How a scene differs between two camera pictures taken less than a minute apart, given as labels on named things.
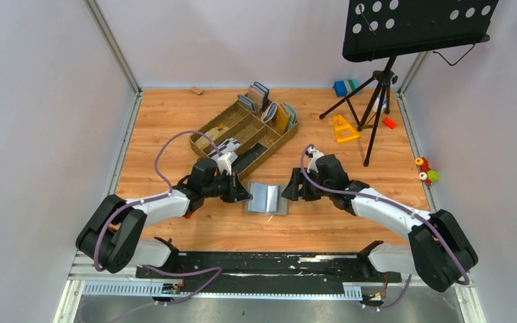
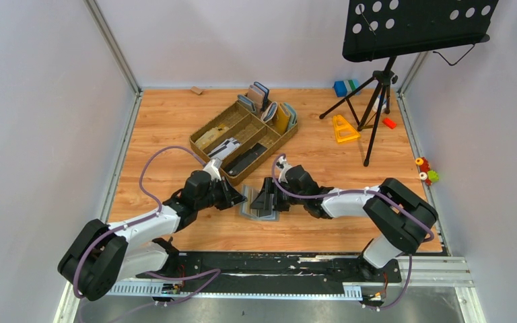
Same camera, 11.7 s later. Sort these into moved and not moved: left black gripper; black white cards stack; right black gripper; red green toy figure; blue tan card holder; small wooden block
Moved: left black gripper; right black gripper
Not moved: blue tan card holder; red green toy figure; black white cards stack; small wooden block
